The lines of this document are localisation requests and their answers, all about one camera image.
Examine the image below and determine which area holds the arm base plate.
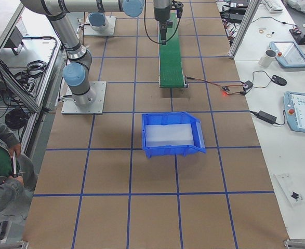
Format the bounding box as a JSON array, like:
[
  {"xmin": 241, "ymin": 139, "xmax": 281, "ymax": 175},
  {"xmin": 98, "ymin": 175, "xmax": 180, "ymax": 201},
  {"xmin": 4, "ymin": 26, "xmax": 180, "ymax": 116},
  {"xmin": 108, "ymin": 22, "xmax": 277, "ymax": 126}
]
[
  {"xmin": 61, "ymin": 81, "xmax": 107, "ymax": 115},
  {"xmin": 83, "ymin": 16, "xmax": 116, "ymax": 37}
]

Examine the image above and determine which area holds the red black power cable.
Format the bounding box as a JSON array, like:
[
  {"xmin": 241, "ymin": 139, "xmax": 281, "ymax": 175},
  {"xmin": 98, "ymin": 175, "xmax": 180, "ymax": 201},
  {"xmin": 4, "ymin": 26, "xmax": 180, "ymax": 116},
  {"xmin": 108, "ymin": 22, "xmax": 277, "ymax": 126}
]
[{"xmin": 186, "ymin": 76, "xmax": 244, "ymax": 95}]

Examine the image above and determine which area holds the teach pendant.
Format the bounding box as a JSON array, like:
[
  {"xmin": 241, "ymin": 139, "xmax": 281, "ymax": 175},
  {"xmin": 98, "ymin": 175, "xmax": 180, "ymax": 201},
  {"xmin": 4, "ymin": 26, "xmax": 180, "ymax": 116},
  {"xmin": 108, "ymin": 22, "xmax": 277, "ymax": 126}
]
[
  {"xmin": 283, "ymin": 91, "xmax": 305, "ymax": 133},
  {"xmin": 269, "ymin": 41, "xmax": 305, "ymax": 68}
]

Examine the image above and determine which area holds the black computer mouse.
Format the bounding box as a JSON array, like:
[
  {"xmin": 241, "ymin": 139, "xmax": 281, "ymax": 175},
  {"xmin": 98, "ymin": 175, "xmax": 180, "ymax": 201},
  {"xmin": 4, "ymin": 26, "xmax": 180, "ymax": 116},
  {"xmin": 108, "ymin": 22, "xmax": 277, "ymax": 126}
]
[{"xmin": 271, "ymin": 75, "xmax": 287, "ymax": 86}]

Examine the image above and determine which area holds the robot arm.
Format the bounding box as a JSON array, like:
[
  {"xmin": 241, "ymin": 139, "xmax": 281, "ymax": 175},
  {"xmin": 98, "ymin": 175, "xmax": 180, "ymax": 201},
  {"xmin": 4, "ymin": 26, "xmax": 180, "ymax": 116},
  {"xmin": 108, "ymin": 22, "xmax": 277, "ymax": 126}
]
[
  {"xmin": 88, "ymin": 12, "xmax": 168, "ymax": 45},
  {"xmin": 21, "ymin": 1, "xmax": 146, "ymax": 105}
]

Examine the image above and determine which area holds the blue plastic bin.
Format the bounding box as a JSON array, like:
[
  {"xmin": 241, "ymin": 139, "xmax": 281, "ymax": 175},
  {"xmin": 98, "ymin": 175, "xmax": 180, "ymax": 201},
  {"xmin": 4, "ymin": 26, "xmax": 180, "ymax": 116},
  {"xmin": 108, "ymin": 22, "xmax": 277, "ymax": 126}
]
[{"xmin": 141, "ymin": 112, "xmax": 206, "ymax": 158}]

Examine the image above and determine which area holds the lower teach pendant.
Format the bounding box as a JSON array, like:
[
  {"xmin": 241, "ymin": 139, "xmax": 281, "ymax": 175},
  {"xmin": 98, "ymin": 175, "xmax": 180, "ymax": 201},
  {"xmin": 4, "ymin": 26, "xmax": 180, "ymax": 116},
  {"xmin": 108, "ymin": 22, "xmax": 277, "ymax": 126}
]
[{"xmin": 283, "ymin": 91, "xmax": 305, "ymax": 133}]

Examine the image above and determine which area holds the small black controller box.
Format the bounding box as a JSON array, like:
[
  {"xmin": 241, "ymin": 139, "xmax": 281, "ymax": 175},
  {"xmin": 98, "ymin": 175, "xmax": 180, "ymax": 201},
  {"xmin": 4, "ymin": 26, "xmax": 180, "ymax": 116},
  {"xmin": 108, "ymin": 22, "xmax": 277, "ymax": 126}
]
[{"xmin": 242, "ymin": 80, "xmax": 254, "ymax": 93}]

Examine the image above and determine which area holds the black power adapter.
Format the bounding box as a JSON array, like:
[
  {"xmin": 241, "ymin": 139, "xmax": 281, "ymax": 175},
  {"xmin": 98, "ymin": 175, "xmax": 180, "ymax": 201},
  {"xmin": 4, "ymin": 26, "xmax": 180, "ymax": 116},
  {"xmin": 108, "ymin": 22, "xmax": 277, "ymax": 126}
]
[{"xmin": 256, "ymin": 110, "xmax": 276, "ymax": 125}]

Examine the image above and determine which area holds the upper teach pendant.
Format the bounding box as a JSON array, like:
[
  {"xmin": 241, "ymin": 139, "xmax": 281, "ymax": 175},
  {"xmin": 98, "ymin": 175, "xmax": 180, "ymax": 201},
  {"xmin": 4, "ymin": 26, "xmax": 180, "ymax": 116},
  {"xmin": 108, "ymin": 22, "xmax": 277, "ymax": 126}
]
[{"xmin": 269, "ymin": 41, "xmax": 305, "ymax": 68}]

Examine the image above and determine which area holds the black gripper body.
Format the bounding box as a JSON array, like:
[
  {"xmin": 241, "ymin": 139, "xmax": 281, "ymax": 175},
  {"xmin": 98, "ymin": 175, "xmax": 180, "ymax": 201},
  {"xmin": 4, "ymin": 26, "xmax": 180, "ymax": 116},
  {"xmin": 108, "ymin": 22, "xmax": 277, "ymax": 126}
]
[{"xmin": 154, "ymin": 5, "xmax": 171, "ymax": 23}]

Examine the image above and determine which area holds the white mug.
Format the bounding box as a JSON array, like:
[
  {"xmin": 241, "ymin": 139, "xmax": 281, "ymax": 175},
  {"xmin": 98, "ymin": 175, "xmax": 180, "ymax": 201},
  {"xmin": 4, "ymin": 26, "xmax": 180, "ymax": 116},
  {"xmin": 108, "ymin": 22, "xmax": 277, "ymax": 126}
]
[{"xmin": 258, "ymin": 49, "xmax": 276, "ymax": 68}]

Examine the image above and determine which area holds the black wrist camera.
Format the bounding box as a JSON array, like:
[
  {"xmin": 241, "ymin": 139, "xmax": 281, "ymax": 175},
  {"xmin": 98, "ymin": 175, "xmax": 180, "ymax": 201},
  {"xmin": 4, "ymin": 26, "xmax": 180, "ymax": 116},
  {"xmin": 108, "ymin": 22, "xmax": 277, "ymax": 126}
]
[{"xmin": 172, "ymin": 1, "xmax": 183, "ymax": 19}]

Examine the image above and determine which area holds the aluminium frame post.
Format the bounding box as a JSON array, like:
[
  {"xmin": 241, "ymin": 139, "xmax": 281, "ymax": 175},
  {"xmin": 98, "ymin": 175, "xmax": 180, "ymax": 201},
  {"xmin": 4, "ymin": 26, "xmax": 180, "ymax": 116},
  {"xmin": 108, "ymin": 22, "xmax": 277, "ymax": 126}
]
[{"xmin": 229, "ymin": 0, "xmax": 261, "ymax": 59}]

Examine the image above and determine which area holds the seated person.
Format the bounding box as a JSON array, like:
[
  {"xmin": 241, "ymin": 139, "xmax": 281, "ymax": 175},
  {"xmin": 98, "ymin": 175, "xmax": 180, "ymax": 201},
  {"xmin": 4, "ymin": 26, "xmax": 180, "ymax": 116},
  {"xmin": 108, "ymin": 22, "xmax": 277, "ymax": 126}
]
[{"xmin": 0, "ymin": 122, "xmax": 38, "ymax": 224}]

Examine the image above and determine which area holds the green conveyor belt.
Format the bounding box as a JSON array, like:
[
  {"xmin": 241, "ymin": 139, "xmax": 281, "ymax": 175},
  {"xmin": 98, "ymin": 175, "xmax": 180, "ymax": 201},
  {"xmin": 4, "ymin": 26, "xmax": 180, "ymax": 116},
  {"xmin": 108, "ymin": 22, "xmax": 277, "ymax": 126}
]
[{"xmin": 159, "ymin": 12, "xmax": 188, "ymax": 88}]

